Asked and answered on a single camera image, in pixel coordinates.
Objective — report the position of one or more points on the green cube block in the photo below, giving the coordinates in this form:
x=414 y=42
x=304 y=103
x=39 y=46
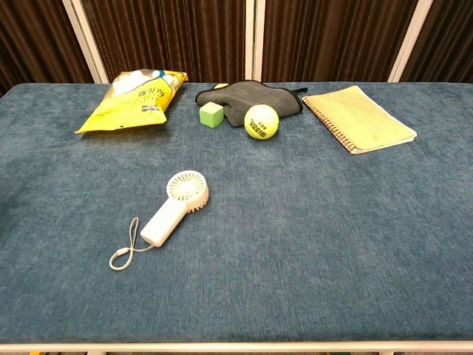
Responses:
x=210 y=115

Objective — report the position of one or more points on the white handheld fan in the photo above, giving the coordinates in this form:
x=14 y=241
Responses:
x=164 y=222

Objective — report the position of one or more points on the brown pleated curtain panel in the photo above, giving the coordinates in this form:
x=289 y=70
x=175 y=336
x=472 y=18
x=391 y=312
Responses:
x=332 y=40
x=170 y=37
x=33 y=40
x=447 y=44

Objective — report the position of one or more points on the blue velvet table cloth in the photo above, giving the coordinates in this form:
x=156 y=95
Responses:
x=295 y=229

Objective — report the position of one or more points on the white upright screen post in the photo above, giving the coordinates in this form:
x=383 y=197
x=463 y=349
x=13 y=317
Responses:
x=255 y=40

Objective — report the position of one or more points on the yellow-green tennis ball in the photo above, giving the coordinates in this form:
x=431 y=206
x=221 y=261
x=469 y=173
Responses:
x=261 y=121

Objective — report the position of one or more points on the yellow spiral notebook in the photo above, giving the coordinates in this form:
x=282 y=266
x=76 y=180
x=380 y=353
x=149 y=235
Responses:
x=360 y=116

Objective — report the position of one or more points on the white slanted screen post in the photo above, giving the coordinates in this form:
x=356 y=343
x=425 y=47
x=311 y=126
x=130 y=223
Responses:
x=410 y=40
x=86 y=40

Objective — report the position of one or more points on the yellow snack bag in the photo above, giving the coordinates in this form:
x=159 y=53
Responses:
x=133 y=107

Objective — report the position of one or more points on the white table frame rail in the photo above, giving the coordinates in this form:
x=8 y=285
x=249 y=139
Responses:
x=236 y=347

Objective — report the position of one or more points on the grey microfibre cloth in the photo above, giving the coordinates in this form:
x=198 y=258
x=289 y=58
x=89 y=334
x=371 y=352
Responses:
x=255 y=96

